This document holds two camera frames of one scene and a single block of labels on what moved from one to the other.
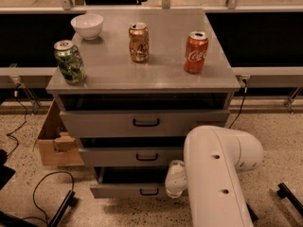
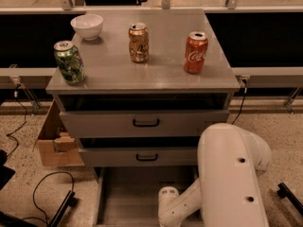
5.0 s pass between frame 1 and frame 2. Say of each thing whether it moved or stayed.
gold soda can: stayed
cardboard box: stayed
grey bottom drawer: moved
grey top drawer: stayed
